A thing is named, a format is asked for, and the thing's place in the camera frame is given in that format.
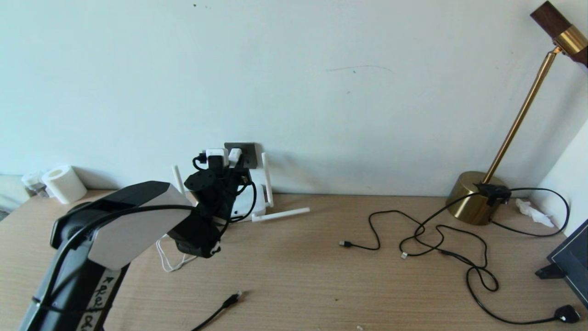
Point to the white toilet paper roll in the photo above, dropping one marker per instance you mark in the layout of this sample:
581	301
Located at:
64	184

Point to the brass desk lamp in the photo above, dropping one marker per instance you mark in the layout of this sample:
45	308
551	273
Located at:
468	202

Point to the white power adapter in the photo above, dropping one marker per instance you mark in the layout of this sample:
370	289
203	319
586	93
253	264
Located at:
235	156

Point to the white router with antennas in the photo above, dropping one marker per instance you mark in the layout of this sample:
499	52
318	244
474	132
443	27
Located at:
257	197

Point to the small clear jar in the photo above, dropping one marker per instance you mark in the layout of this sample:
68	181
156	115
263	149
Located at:
32	181

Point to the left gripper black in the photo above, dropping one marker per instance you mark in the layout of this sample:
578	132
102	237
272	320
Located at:
229	193

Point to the grey wall socket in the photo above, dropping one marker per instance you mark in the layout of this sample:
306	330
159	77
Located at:
249	156

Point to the crumpled white tissue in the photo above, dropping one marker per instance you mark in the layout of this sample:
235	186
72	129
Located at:
533	212

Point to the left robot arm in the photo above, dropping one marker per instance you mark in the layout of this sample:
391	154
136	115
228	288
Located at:
128	234

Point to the black clip stand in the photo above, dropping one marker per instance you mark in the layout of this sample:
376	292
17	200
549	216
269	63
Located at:
549	272

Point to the black clip on lamp base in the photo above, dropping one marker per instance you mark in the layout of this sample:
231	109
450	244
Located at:
494	191

